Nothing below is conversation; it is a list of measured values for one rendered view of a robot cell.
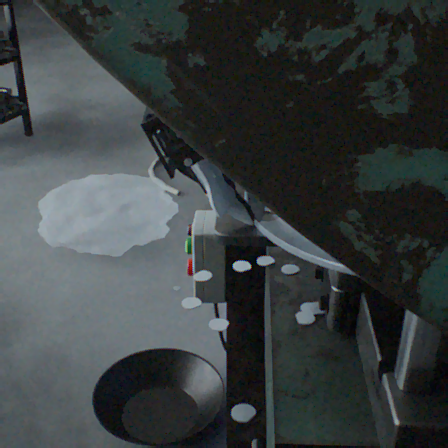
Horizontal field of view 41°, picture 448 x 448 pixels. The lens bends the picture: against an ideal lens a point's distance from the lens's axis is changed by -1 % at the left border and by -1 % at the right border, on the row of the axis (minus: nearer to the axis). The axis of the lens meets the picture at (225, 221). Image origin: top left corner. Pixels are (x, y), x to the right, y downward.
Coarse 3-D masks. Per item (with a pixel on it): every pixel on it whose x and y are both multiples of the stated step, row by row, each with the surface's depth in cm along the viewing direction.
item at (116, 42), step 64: (64, 0) 8; (128, 0) 8; (192, 0) 8; (256, 0) 8; (320, 0) 8; (384, 0) 8; (128, 64) 9; (192, 64) 9; (256, 64) 9; (320, 64) 9; (384, 64) 9; (192, 128) 9; (256, 128) 9; (320, 128) 9; (384, 128) 9; (256, 192) 10; (320, 192) 10; (384, 192) 9; (384, 256) 10
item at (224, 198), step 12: (192, 168) 55; (204, 168) 54; (216, 168) 55; (204, 180) 53; (216, 180) 55; (228, 180) 56; (216, 192) 54; (228, 192) 56; (216, 204) 53; (228, 204) 56; (240, 204) 57; (240, 216) 57; (252, 216) 58
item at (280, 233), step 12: (264, 228) 56; (276, 228) 57; (288, 228) 57; (276, 240) 54; (288, 240) 55; (300, 240) 55; (300, 252) 52; (312, 252) 53; (324, 252) 53; (324, 264) 51; (336, 264) 50
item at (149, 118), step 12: (144, 120) 47; (156, 120) 46; (156, 132) 49; (168, 132) 49; (156, 144) 48; (180, 144) 49; (168, 156) 50; (180, 156) 48; (192, 156) 50; (168, 168) 48
